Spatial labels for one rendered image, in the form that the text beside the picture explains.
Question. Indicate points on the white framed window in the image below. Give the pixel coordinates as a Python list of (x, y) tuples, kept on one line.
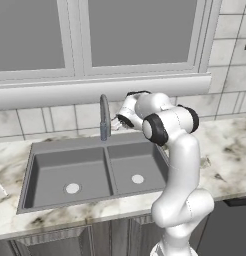
[(135, 33)]

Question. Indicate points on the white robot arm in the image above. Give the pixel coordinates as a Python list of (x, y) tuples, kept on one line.
[(181, 160)]

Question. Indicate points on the grey double basin sink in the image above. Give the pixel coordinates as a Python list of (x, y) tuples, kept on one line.
[(78, 166)]

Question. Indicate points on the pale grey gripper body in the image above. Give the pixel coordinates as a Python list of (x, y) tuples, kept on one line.
[(115, 124)]

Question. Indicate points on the grey curved sink faucet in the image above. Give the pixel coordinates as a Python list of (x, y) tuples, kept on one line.
[(104, 113)]

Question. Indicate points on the grey ribbed cupboard door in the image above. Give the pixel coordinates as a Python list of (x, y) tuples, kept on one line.
[(55, 245)]

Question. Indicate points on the grey narrow cupboard door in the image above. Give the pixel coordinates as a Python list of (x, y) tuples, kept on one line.
[(110, 238)]

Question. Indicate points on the white window sill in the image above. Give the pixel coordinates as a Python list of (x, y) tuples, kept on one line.
[(78, 91)]

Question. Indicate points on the dark grey dishwasher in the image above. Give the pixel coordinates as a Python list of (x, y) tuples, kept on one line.
[(228, 230)]

